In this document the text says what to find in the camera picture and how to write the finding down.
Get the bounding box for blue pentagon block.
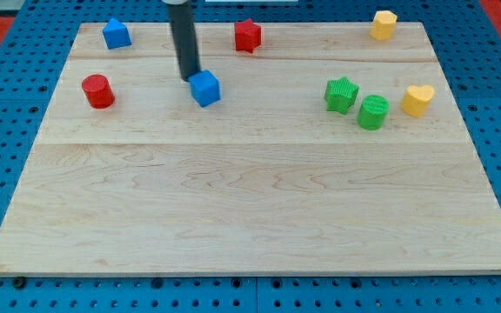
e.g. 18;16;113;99
102;17;132;50

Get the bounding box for yellow heart block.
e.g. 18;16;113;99
400;85;435;117

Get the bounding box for red star block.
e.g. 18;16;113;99
234;18;262;53

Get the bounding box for green cylinder block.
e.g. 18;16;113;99
357;95;390;130

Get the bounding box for light wooden board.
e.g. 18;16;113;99
0;22;501;277

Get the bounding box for yellow hexagon block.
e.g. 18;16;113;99
370;10;397;41

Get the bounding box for green star block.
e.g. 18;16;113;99
324;77;359;115

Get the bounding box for blue cube block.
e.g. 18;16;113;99
189;70;221;107

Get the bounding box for red cylinder block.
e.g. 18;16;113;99
81;74;115;110

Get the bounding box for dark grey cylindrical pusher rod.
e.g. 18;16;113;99
164;0;201;82

